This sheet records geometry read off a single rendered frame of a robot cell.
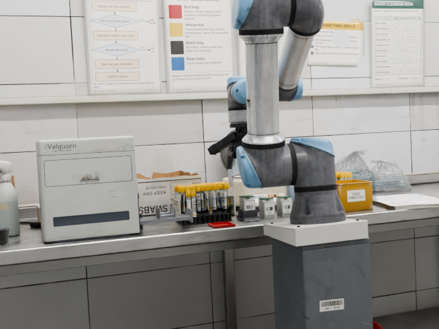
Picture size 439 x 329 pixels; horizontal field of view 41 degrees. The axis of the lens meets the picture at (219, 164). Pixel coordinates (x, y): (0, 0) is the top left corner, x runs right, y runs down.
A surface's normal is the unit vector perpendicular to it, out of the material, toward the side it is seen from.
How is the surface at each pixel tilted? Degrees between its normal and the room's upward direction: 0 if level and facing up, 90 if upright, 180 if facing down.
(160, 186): 96
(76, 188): 90
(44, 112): 90
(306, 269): 90
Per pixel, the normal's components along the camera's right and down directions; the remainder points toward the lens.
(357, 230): 0.32, 0.04
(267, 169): 0.14, 0.24
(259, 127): -0.25, 0.25
